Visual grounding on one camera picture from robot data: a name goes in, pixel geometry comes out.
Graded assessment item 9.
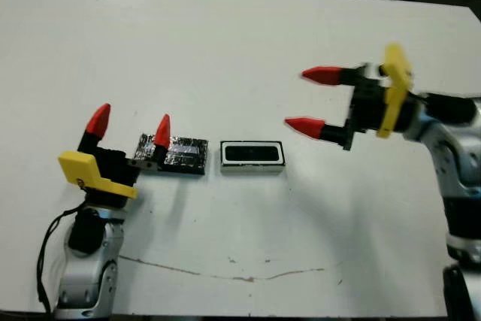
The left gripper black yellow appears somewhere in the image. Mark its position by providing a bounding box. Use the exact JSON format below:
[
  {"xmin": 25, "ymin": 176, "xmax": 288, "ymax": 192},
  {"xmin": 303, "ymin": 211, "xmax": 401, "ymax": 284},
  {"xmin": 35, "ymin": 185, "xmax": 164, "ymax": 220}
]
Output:
[{"xmin": 58, "ymin": 102, "xmax": 171, "ymax": 210}]

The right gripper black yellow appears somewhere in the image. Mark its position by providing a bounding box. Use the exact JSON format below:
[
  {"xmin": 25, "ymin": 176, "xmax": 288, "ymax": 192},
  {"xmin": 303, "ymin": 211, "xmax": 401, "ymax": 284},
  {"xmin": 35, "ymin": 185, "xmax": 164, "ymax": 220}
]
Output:
[{"xmin": 284, "ymin": 42, "xmax": 420, "ymax": 152}]

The black foil-wrapped box lid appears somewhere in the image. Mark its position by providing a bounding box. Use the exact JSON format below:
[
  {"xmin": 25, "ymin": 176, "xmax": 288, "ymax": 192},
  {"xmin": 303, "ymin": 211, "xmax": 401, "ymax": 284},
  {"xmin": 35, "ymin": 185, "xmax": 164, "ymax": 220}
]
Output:
[{"xmin": 134, "ymin": 133, "xmax": 210, "ymax": 175}]

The white camera box base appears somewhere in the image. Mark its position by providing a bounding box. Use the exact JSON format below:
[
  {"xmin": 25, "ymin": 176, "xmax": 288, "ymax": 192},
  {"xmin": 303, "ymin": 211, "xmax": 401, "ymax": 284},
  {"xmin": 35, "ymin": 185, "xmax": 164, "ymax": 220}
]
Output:
[{"xmin": 219, "ymin": 140, "xmax": 286, "ymax": 176}]

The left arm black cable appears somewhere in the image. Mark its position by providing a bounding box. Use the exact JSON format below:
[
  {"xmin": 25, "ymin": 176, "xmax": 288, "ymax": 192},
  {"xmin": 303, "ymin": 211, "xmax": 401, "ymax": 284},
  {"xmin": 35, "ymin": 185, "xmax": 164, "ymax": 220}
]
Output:
[{"xmin": 35, "ymin": 206, "xmax": 87, "ymax": 314}]

